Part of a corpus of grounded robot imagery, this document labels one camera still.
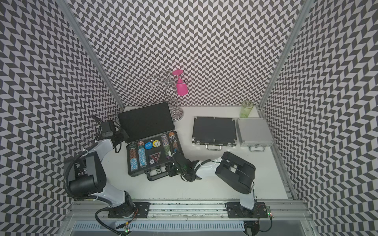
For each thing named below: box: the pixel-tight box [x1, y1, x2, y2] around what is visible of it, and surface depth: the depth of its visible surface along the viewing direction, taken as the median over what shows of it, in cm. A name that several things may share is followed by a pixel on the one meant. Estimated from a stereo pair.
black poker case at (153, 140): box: [118, 102, 184, 182], surface depth 90 cm
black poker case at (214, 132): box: [191, 116, 238, 151], surface depth 98 cm
